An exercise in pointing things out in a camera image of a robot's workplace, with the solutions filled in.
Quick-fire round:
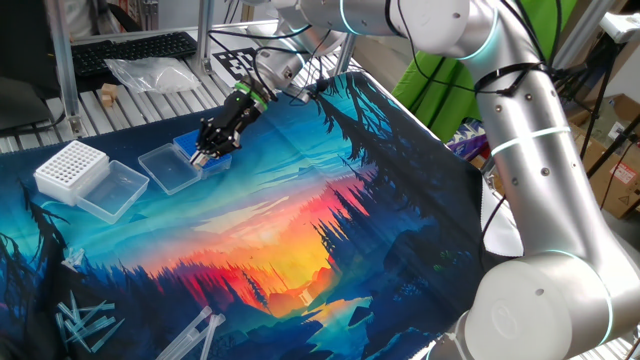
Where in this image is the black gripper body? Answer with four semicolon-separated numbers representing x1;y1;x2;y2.
212;92;264;137

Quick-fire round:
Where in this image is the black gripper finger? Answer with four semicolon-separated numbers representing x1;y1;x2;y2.
189;127;244;169
194;118;222;157

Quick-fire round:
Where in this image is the blue pipette tip rack box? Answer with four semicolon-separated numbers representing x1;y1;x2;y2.
137;128;234;196

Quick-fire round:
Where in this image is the white pipette tip rack box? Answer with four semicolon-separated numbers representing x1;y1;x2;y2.
33;139;150;225

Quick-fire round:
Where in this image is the large clear pipette tip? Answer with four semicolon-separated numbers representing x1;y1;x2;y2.
155;305;214;360
167;324;202;360
199;312;227;360

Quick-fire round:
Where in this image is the clear pipette tip bundle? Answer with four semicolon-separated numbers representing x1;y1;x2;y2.
58;246;86;274

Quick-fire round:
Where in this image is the black white fiducial marker sheet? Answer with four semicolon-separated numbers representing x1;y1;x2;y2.
212;47;259;82

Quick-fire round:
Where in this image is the printed forest sunset cloth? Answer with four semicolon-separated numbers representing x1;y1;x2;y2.
0;69;524;360

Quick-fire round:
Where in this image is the clear plastic bag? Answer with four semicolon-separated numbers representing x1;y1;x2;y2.
105;56;202;95

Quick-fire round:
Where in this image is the small wooden block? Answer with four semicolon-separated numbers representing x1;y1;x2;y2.
99;82;120;108

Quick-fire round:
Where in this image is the black computer keyboard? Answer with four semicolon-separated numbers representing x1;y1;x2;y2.
71;31;199;77

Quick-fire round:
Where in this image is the dark grey case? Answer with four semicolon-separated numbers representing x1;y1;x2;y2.
0;74;62;132

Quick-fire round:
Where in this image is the green fabric sheet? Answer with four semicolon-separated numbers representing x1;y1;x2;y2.
392;0;580;144

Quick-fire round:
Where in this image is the black monitor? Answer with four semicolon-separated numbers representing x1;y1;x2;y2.
0;0;57;99

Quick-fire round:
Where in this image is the purple patterned box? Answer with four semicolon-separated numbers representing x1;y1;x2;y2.
446;119;494;162

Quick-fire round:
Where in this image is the black tripod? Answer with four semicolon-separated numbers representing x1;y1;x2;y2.
554;29;640;216

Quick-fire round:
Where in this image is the brown cardboard box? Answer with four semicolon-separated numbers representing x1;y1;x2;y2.
569;92;640;220

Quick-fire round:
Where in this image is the thin black table cable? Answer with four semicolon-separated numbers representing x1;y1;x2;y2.
0;110;69;140

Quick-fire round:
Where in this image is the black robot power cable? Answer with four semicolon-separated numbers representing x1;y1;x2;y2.
478;194;507;271

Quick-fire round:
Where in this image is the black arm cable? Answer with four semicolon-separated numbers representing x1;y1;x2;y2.
207;0;601;101

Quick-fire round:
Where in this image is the white tripod-mounted camera device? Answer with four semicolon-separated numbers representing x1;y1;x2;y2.
598;12;640;45

